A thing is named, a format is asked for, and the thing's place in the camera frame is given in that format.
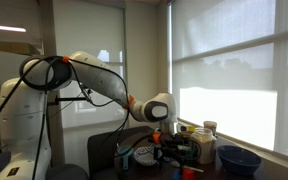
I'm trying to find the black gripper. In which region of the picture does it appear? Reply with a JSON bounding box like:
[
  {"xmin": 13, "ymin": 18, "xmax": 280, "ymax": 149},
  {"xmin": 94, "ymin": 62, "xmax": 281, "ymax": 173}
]
[{"xmin": 153, "ymin": 132, "xmax": 188, "ymax": 159}]

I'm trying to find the blue cylinder block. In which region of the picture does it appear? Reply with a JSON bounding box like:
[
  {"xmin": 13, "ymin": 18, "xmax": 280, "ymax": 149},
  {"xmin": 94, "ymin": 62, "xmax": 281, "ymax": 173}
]
[{"xmin": 172, "ymin": 171, "xmax": 182, "ymax": 180}]

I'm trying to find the red cube block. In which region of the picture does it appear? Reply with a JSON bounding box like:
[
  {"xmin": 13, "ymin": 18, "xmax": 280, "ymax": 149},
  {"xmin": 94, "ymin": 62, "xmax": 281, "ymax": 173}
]
[{"xmin": 182, "ymin": 169, "xmax": 195, "ymax": 180}]

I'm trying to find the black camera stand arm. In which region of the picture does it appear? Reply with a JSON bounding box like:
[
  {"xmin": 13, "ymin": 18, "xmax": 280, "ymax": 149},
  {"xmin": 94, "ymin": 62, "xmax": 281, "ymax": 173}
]
[{"xmin": 47, "ymin": 97, "xmax": 87, "ymax": 106}]

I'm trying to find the dark blue bowl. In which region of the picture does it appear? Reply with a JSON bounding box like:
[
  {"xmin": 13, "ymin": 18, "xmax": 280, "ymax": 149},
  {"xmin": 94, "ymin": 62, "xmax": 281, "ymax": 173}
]
[{"xmin": 216, "ymin": 145, "xmax": 262, "ymax": 176}]

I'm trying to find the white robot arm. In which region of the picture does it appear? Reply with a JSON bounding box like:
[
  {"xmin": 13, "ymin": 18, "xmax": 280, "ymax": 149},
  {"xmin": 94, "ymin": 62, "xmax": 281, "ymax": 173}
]
[{"xmin": 0, "ymin": 51, "xmax": 178, "ymax": 180}]

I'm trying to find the glass sugar jar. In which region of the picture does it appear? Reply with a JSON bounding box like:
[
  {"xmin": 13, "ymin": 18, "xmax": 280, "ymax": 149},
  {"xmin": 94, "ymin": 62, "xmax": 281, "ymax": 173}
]
[{"xmin": 190, "ymin": 128, "xmax": 217, "ymax": 164}]

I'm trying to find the blue patterned paper plate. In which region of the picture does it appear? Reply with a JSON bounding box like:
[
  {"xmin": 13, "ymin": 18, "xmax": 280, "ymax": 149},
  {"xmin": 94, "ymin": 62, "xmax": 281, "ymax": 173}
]
[{"xmin": 133, "ymin": 146, "xmax": 157, "ymax": 166}]

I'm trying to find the paper cup on sill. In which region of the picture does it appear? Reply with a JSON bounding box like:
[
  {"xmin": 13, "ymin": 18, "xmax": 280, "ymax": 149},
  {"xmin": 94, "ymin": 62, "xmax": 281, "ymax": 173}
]
[{"xmin": 203, "ymin": 121, "xmax": 217, "ymax": 136}]

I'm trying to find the white plastic spoon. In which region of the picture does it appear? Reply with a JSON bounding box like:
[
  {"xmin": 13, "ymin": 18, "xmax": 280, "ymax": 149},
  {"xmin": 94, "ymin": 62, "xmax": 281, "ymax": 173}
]
[{"xmin": 171, "ymin": 161, "xmax": 204, "ymax": 173}]

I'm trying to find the dark chair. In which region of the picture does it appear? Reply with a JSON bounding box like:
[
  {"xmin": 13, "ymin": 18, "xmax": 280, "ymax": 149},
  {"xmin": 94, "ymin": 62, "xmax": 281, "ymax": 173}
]
[{"xmin": 87, "ymin": 126, "xmax": 152, "ymax": 180}]

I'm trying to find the teal measuring cup with handle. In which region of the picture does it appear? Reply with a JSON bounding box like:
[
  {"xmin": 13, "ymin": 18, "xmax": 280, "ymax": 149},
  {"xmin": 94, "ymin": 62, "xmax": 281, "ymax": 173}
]
[{"xmin": 117, "ymin": 145, "xmax": 133, "ymax": 170}]

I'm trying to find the yellow bowl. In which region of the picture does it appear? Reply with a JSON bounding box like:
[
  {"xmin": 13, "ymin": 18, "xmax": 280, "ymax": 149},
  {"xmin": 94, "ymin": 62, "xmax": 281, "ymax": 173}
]
[{"xmin": 177, "ymin": 125, "xmax": 195, "ymax": 133}]

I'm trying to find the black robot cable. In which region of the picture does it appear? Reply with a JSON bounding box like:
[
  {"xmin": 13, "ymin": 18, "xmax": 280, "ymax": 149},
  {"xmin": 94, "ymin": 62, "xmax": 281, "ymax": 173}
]
[{"xmin": 0, "ymin": 55, "xmax": 165, "ymax": 180}]

